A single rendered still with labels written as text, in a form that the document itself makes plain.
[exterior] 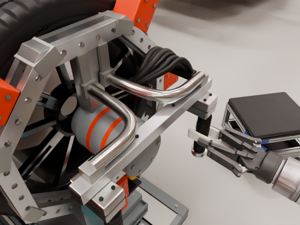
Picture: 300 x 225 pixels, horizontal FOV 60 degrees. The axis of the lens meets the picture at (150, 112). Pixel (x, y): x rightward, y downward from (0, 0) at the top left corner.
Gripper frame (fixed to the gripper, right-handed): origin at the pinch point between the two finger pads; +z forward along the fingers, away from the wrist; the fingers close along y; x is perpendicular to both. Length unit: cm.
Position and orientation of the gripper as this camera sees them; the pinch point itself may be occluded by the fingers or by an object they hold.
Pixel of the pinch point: (202, 133)
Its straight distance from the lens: 73.2
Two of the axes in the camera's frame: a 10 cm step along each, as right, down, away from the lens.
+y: 6.3, -5.1, 5.9
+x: 0.0, -7.6, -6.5
